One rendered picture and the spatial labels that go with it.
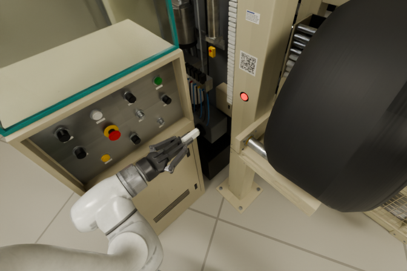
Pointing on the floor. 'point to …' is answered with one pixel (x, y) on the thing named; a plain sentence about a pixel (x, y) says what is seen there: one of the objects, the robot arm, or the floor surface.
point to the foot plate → (237, 198)
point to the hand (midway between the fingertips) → (190, 137)
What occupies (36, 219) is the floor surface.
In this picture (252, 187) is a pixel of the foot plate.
